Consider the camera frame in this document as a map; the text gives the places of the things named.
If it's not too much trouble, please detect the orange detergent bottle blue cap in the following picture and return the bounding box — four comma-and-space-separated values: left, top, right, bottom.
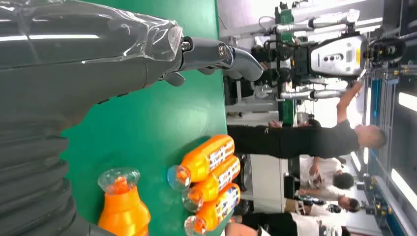
167, 134, 235, 191

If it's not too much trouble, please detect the seated person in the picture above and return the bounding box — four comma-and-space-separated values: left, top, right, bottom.
225, 195, 361, 236

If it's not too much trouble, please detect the orange detergent bottle clear cap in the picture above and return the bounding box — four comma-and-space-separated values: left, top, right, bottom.
97, 168, 151, 236
181, 155, 241, 212

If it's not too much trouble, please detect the standing person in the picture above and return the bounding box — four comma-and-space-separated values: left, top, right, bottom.
227, 81, 387, 160

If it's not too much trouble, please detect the orange Tide detergent bottle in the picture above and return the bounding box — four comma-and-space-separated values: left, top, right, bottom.
184, 183, 241, 236

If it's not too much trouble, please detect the background humanoid robot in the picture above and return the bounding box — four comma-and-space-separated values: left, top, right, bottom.
228, 9, 408, 102

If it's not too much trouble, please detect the green metal stand frame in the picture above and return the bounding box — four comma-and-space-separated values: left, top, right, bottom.
275, 3, 297, 126

